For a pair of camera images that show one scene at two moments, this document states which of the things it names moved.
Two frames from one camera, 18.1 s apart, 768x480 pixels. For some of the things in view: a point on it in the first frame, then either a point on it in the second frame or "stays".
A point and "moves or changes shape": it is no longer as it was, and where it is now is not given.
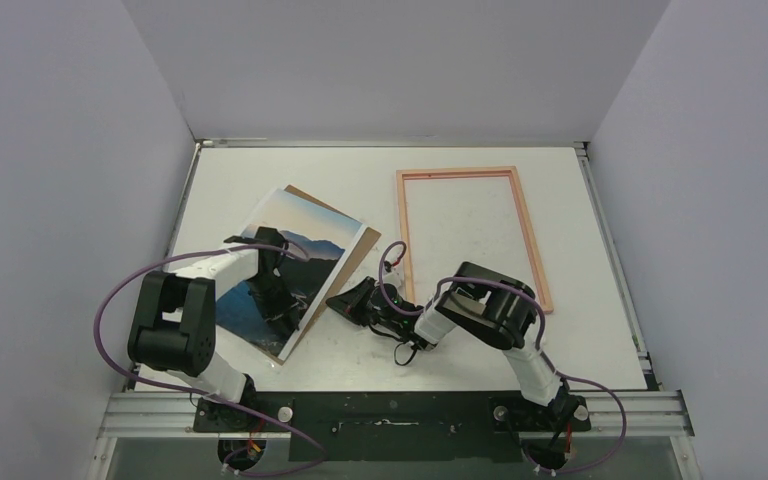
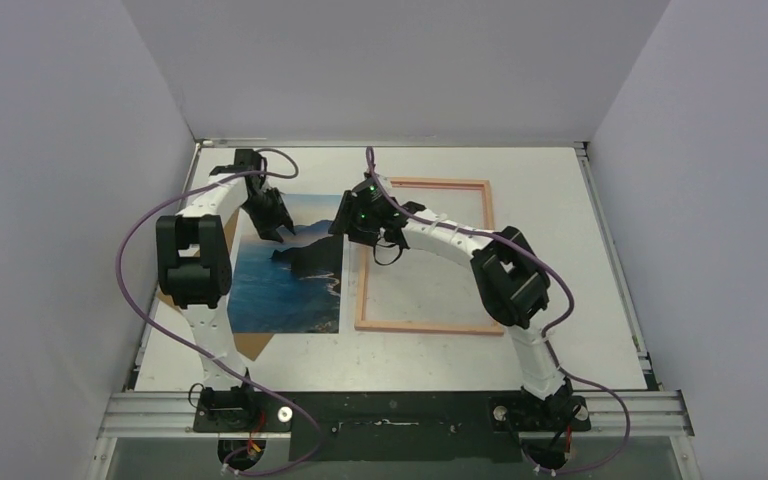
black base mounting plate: x=392 y=427 stays
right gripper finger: x=354 y=302 to x=341 y=221
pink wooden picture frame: x=405 y=230 moves or changes shape
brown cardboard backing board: x=344 y=278 to x=255 y=343
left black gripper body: x=272 y=298 to x=266 y=209
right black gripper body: x=367 y=301 to x=347 y=216
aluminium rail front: x=174 y=414 stays
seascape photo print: x=326 y=237 stays
